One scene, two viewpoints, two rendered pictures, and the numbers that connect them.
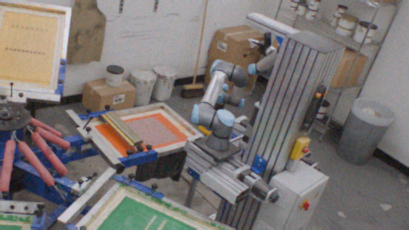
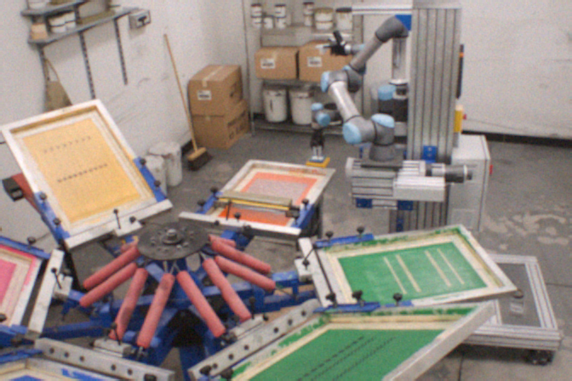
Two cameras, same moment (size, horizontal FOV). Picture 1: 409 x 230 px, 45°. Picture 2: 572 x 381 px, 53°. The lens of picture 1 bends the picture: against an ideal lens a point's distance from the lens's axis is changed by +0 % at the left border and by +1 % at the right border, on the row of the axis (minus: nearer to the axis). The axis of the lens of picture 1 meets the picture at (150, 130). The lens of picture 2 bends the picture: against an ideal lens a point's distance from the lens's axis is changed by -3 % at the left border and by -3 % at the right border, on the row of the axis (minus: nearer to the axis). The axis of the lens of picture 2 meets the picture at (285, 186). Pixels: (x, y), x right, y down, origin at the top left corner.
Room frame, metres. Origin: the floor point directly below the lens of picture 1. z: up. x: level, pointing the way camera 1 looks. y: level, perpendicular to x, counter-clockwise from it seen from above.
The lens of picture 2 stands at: (0.26, 1.37, 2.60)
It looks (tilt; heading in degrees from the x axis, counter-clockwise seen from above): 27 degrees down; 333
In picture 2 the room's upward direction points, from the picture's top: 3 degrees counter-clockwise
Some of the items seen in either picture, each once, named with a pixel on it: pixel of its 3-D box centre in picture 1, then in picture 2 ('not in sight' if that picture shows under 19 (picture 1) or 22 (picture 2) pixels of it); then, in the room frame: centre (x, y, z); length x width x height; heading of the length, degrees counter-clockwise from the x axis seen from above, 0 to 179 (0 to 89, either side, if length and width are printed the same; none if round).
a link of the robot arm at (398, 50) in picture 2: not in sight; (398, 59); (3.02, -0.88, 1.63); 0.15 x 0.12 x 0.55; 114
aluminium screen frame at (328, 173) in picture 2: (143, 131); (269, 195); (3.04, 0.05, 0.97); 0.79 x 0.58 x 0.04; 131
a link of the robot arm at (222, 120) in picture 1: (223, 122); (381, 127); (2.59, -0.43, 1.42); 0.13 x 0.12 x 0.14; 77
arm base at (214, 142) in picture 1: (219, 138); (382, 148); (2.59, -0.43, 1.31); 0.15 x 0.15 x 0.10
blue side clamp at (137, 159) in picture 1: (137, 158); (301, 220); (2.67, 0.05, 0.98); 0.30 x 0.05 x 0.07; 131
